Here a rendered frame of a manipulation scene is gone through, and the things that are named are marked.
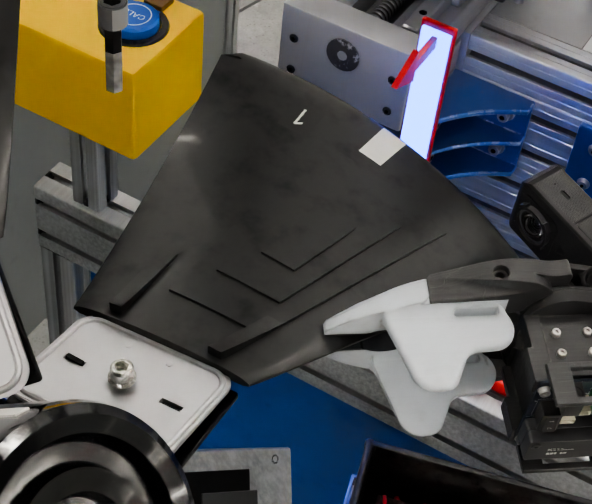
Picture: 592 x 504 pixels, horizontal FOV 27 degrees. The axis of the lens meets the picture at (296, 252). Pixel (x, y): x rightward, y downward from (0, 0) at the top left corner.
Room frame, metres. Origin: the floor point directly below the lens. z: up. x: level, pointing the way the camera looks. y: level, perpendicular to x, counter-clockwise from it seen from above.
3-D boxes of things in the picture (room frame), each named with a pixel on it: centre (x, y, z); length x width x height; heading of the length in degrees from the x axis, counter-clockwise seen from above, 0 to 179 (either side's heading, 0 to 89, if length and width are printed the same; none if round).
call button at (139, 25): (0.79, 0.15, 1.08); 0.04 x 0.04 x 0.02
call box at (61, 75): (0.81, 0.19, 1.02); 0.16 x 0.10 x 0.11; 65
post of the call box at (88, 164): (0.81, 0.19, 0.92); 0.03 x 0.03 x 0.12; 65
